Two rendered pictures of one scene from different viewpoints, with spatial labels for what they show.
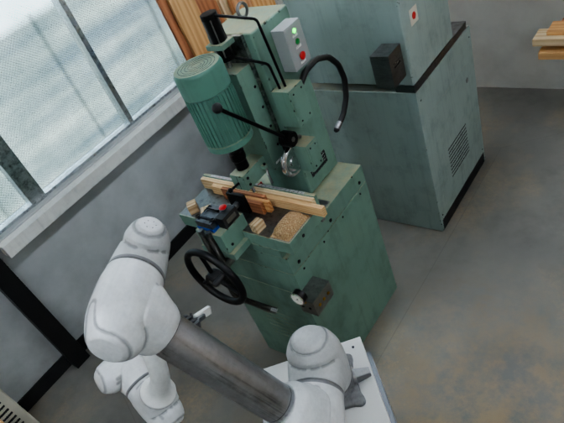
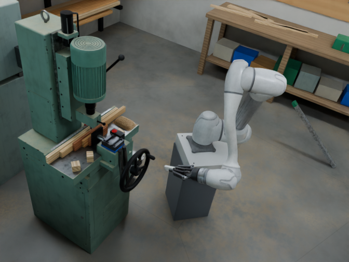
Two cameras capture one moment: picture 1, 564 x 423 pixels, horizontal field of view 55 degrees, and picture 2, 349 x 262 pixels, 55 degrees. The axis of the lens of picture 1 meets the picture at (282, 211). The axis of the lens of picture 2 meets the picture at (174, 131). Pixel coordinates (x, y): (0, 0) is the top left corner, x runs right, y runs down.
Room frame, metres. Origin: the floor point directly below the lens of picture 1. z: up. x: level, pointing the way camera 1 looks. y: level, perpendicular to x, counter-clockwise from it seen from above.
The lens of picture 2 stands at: (1.98, 1.65, 2.28)
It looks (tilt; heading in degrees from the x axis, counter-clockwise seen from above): 39 degrees down; 244
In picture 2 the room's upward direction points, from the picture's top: 10 degrees clockwise
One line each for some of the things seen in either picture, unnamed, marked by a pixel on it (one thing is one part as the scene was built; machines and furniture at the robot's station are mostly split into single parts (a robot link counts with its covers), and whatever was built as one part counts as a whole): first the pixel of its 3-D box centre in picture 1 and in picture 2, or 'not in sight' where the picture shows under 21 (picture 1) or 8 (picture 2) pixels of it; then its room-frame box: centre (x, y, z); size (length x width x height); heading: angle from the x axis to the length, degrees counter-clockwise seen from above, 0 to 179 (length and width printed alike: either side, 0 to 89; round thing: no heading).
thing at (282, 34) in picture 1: (291, 44); not in sight; (1.87, -0.27, 1.40); 0.10 x 0.06 x 0.16; 130
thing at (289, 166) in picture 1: (291, 161); not in sight; (1.76, -0.11, 1.02); 0.12 x 0.03 x 0.12; 130
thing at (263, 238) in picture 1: (240, 223); (102, 148); (1.73, 0.17, 0.87); 0.61 x 0.30 x 0.06; 40
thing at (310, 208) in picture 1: (264, 199); (95, 129); (1.74, 0.04, 0.92); 0.58 x 0.02 x 0.04; 40
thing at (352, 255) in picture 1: (313, 270); (80, 185); (1.85, -0.02, 0.36); 0.58 x 0.45 x 0.71; 130
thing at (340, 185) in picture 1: (287, 207); (77, 144); (1.85, -0.03, 0.76); 0.57 x 0.45 x 0.09; 130
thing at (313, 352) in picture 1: (316, 361); (206, 126); (0.98, 0.08, 0.86); 0.18 x 0.16 x 0.22; 158
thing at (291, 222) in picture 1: (288, 222); (124, 121); (1.55, 0.00, 0.92); 0.14 x 0.09 x 0.04; 130
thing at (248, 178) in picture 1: (250, 173); (88, 117); (1.78, 0.05, 1.03); 0.14 x 0.07 x 0.09; 130
